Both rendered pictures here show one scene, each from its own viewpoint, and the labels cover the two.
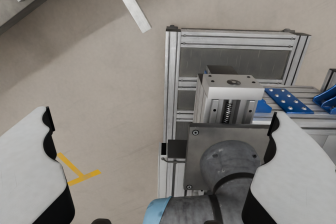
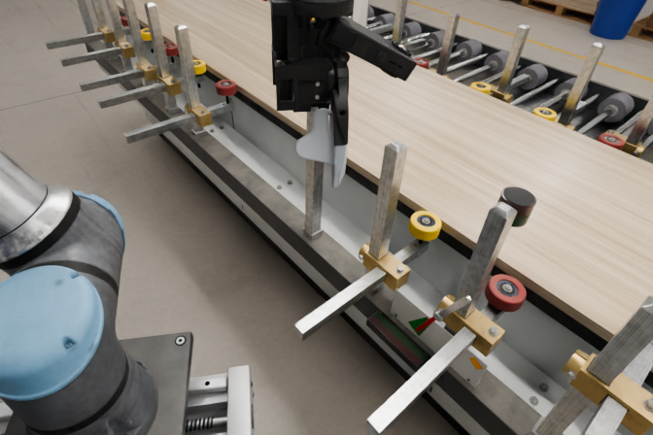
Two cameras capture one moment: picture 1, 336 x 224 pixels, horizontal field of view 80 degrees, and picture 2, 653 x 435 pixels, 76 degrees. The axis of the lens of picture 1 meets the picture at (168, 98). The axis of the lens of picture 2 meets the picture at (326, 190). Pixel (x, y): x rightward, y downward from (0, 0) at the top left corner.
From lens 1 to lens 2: 52 cm
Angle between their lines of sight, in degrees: 62
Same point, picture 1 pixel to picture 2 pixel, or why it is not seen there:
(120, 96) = not seen: hidden behind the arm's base
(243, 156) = (141, 398)
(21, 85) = (164, 253)
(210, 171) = not seen: hidden behind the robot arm
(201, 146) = (148, 355)
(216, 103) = (220, 383)
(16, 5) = (297, 227)
